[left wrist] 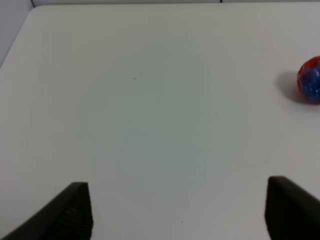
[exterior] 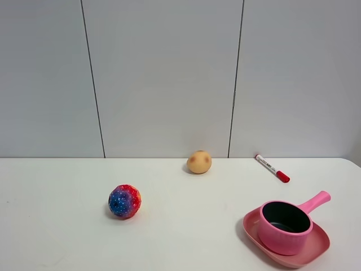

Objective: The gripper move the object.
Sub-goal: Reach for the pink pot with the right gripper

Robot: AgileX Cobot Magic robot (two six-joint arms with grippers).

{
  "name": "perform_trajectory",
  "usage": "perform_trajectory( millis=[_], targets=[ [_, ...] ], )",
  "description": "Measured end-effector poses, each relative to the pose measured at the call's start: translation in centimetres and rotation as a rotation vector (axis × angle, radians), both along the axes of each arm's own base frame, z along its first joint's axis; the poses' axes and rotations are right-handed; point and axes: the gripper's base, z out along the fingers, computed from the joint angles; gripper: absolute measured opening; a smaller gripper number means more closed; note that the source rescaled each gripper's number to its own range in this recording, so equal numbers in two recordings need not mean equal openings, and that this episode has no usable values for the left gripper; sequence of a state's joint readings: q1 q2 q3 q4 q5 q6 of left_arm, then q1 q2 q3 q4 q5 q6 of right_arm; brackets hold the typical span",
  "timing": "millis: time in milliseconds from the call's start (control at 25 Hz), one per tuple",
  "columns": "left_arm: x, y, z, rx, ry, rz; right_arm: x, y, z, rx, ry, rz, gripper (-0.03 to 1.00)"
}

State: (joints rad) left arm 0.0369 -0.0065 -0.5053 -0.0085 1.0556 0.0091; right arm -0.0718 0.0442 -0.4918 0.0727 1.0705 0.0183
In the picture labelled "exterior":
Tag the pink rectangular plate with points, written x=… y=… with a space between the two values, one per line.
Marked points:
x=316 y=244

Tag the pink saucepan with handle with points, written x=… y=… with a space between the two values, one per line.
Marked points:
x=284 y=227

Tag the red white marker pen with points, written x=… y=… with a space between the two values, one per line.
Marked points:
x=279 y=174

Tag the beige potato toy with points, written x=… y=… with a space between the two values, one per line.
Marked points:
x=199 y=162

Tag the multicolour dotted ball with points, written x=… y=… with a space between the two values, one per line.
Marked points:
x=124 y=201

